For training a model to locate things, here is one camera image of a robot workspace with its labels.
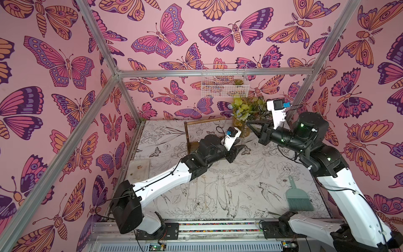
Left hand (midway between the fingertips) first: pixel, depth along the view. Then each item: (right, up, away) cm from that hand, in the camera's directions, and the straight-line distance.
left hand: (243, 142), depth 68 cm
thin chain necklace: (-17, -31, +16) cm, 39 cm away
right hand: (0, +8, -12) cm, 14 cm away
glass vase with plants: (+7, +18, +24) cm, 31 cm away
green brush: (+35, -33, +20) cm, 52 cm away
